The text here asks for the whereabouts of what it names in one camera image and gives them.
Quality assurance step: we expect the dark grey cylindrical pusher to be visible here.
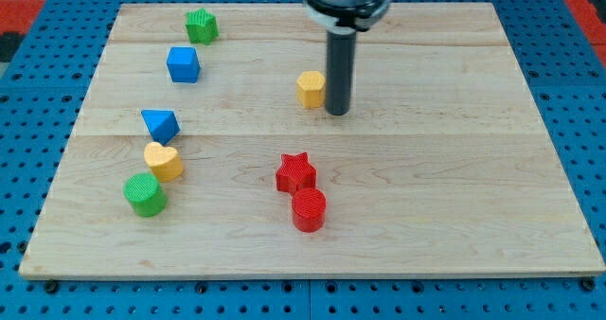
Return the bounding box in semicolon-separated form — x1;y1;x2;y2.
325;32;356;116

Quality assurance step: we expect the yellow hexagon block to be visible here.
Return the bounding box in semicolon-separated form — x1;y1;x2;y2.
296;71;326;109

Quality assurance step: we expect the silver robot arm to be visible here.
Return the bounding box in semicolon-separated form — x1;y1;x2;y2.
303;0;393;116

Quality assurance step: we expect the light wooden board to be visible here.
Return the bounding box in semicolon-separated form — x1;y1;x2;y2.
19;3;605;280

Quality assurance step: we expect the green star block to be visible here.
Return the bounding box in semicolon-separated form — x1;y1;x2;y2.
186;8;219;45

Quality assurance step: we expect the red star block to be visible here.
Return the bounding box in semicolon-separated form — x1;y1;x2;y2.
276;152;317;196

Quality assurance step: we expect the blue cube block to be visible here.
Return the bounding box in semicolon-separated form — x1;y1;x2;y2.
167;46;201;83

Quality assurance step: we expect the red cylinder block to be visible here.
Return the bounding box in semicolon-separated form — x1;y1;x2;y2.
291;187;327;233

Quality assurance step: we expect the blue triangle block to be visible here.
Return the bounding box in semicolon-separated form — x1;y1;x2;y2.
141;110;180;146

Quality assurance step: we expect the yellow heart block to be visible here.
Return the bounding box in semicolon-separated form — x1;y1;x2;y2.
143;142;185;183

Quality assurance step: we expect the green cylinder block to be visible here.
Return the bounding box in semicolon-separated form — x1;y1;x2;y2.
123;173;168;218

